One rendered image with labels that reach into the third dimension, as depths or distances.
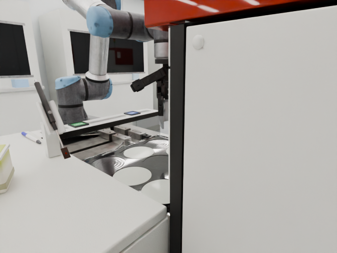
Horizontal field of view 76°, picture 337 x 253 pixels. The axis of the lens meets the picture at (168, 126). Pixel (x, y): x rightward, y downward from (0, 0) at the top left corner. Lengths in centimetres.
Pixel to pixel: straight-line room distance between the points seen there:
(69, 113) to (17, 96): 235
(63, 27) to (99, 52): 288
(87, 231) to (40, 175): 21
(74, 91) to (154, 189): 74
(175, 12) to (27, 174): 41
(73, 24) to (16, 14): 77
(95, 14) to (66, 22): 335
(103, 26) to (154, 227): 51
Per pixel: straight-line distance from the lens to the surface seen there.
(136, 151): 72
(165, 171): 59
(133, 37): 71
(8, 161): 50
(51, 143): 58
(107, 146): 85
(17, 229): 38
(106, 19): 65
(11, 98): 344
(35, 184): 47
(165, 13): 30
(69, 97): 112
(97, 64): 112
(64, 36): 395
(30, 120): 354
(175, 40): 28
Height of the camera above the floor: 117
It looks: 16 degrees down
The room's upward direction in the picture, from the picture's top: straight up
